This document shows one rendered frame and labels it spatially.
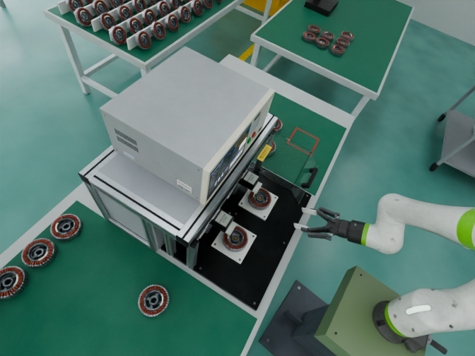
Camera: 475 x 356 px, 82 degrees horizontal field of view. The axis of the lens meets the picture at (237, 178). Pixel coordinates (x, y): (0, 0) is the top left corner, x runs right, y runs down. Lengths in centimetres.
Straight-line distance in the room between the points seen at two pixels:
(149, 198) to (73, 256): 50
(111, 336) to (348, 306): 90
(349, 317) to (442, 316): 31
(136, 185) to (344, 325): 92
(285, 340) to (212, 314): 91
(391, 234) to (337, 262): 115
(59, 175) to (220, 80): 175
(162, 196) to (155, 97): 32
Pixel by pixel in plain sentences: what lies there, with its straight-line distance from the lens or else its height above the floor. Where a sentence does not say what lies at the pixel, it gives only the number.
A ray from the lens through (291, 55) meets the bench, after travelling 240.
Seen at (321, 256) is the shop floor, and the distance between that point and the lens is 226.
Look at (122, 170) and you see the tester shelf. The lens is 102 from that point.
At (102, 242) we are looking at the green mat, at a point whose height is 75.
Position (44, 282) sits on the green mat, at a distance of 134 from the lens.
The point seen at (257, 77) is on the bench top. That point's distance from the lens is 205.
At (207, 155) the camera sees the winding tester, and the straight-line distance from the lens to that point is 79.
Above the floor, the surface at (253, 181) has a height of 92.
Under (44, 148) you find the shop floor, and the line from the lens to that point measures 269.
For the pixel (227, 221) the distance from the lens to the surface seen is 113.
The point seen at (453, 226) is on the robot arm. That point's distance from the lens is 98.
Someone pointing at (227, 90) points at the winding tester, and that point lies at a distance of 99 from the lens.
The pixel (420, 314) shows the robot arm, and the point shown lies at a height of 109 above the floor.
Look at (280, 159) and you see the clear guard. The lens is 116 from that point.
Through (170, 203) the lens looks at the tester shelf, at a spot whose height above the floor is 111.
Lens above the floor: 195
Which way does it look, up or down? 56 degrees down
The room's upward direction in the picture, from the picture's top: 17 degrees clockwise
